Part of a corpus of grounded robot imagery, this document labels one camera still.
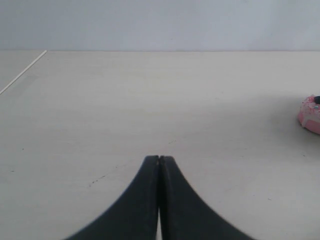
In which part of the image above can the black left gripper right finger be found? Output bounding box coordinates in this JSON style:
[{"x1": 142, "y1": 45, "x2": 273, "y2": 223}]
[{"x1": 158, "y1": 156, "x2": 252, "y2": 240}]

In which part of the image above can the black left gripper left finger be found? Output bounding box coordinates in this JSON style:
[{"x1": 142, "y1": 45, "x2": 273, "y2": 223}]
[{"x1": 68, "y1": 155, "x2": 160, "y2": 240}]

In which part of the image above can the pink toy cake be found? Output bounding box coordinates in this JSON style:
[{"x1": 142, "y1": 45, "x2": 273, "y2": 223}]
[{"x1": 297, "y1": 95, "x2": 320, "y2": 135}]

